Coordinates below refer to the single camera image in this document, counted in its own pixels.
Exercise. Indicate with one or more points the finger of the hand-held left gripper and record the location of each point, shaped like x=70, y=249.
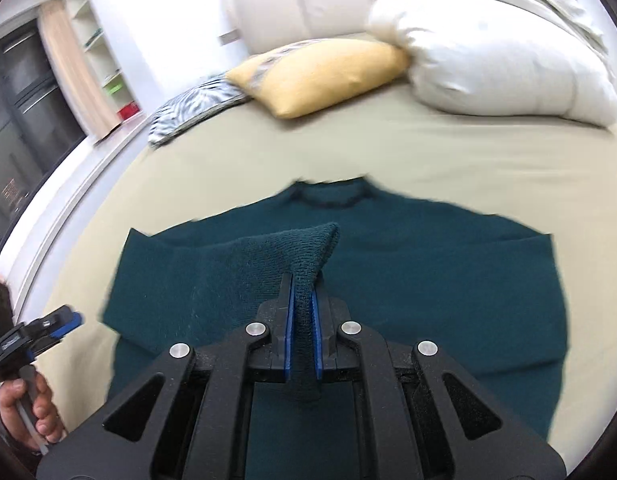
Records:
x=63, y=321

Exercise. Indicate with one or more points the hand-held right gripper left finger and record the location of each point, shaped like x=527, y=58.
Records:
x=287, y=332

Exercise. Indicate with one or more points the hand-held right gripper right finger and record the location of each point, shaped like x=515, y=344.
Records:
x=317, y=337

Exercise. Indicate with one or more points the teal knit sweater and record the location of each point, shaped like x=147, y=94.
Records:
x=438, y=285

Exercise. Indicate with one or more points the person's left hand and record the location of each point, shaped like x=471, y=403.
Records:
x=48, y=422

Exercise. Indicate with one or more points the dark window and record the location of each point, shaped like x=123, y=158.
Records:
x=23, y=125

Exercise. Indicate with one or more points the bed with beige sheet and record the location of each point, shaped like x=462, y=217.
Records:
x=388, y=150

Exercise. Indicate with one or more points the red box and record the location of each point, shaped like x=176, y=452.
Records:
x=128, y=111

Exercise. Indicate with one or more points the green box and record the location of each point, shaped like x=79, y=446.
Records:
x=113, y=87

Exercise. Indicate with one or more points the zebra striped pillow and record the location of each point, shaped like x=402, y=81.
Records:
x=193, y=105

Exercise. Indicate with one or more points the beige striped curtain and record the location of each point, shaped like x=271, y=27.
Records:
x=73, y=70

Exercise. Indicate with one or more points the yellow pillow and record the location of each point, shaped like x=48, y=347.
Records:
x=318, y=75

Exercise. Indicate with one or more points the white duvet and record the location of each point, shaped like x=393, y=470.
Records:
x=488, y=60

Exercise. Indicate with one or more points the cream padded headboard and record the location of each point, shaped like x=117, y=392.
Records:
x=313, y=0

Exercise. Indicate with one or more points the white wall shelf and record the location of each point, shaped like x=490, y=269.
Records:
x=96, y=35

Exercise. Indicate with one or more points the grey wall socket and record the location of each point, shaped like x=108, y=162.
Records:
x=229, y=38

